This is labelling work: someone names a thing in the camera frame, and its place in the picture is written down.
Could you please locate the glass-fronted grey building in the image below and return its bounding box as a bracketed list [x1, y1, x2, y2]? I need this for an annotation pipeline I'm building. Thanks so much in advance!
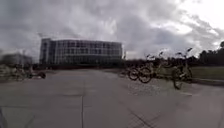
[38, 37, 125, 67]

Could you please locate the grey paved plaza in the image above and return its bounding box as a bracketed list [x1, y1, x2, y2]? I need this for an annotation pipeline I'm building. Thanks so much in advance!
[0, 68, 224, 128]

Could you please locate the row of parked bicycles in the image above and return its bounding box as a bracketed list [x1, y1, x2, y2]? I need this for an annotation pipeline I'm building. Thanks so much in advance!
[126, 47, 195, 91]
[0, 62, 48, 82]

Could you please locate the green grass lawn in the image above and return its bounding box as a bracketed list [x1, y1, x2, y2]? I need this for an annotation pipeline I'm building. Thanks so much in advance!
[188, 65, 224, 82]

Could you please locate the low blurred building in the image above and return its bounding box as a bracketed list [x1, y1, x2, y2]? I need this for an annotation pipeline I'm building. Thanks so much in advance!
[0, 49, 34, 67]

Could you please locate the dark row of trees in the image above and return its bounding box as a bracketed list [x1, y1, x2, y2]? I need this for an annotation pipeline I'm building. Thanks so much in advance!
[166, 40, 224, 68]

